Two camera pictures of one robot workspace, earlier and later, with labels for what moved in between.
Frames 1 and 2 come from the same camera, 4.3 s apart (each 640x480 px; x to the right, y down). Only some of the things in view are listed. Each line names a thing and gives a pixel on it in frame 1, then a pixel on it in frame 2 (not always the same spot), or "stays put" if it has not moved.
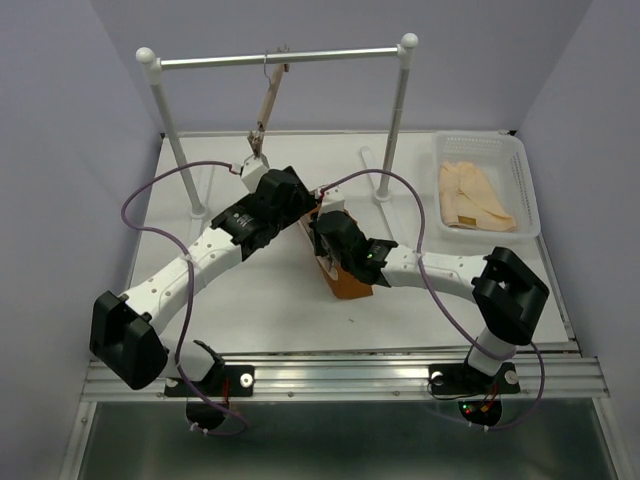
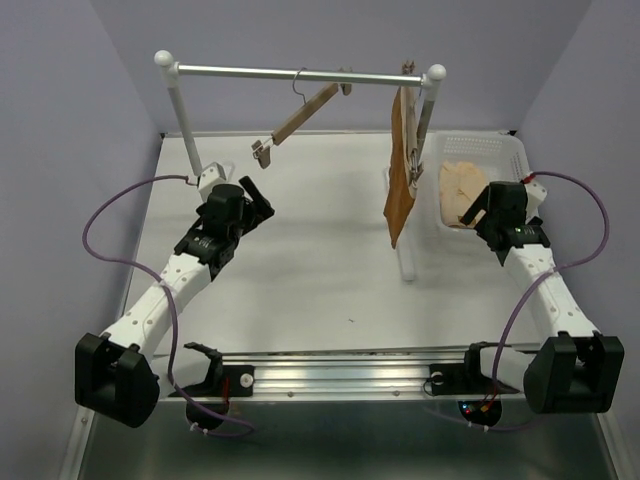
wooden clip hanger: [255, 138] -> [261, 150]
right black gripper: [318, 249] -> [480, 202]
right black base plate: [463, 379] stays put
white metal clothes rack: [153, 64] -> [173, 70]
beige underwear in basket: [467, 199] stays put
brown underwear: [345, 283] -> [400, 197]
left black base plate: [218, 385] stays put
